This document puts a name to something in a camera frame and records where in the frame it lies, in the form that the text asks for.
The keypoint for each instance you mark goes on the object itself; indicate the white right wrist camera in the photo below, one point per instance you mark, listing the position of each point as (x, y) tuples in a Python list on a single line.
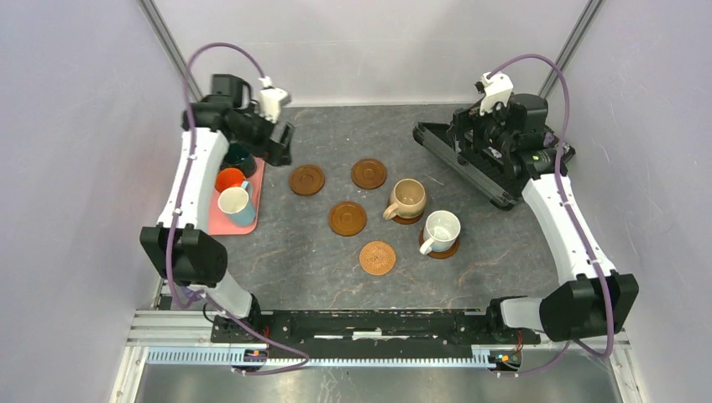
[(497, 89)]

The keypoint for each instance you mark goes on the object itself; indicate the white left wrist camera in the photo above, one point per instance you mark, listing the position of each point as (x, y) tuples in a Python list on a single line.
[(271, 100)]

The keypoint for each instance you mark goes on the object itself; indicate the pink tray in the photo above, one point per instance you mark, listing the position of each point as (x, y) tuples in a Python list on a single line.
[(218, 223)]

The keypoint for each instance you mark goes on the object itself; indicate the light blue mug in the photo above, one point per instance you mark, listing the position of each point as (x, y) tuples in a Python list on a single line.
[(236, 202)]

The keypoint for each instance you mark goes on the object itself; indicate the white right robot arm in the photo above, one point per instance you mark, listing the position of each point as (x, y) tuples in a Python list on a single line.
[(593, 298)]

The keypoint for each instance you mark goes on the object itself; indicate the dark green mug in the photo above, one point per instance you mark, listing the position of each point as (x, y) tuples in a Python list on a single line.
[(240, 158)]

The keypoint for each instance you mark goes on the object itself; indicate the woven rattan coaster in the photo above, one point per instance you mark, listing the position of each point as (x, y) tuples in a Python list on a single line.
[(377, 258)]

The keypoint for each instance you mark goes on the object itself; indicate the black poker chip case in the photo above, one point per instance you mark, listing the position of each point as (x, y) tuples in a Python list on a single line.
[(502, 180)]

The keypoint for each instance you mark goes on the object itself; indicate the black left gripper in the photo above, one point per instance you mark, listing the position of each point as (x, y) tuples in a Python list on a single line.
[(276, 154)]

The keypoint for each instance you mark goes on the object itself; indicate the beige mug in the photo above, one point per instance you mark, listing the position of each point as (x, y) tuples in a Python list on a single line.
[(407, 200)]

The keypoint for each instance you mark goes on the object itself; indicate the aluminium frame rail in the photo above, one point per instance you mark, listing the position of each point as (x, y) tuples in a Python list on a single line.
[(188, 338)]

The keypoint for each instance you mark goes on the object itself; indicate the brown wooden coaster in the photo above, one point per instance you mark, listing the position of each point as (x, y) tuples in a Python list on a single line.
[(307, 180), (369, 174), (347, 218), (409, 220), (447, 253)]

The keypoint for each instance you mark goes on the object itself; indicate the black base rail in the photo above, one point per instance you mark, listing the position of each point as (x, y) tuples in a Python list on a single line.
[(387, 334)]

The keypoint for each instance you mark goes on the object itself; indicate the orange mug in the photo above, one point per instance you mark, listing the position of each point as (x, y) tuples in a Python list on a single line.
[(229, 177)]

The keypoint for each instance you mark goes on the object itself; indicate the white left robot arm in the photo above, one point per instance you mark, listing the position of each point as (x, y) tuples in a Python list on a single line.
[(178, 245)]

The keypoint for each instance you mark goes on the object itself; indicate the white mug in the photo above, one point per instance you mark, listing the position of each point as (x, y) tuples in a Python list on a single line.
[(441, 231)]

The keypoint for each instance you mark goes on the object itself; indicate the purple plastic stand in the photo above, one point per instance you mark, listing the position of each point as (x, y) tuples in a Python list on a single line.
[(184, 298)]

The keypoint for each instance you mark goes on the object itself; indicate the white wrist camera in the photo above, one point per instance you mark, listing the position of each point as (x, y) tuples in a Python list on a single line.
[(271, 100), (497, 89)]

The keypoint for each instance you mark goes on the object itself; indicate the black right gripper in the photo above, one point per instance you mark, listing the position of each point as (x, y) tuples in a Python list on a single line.
[(465, 120)]

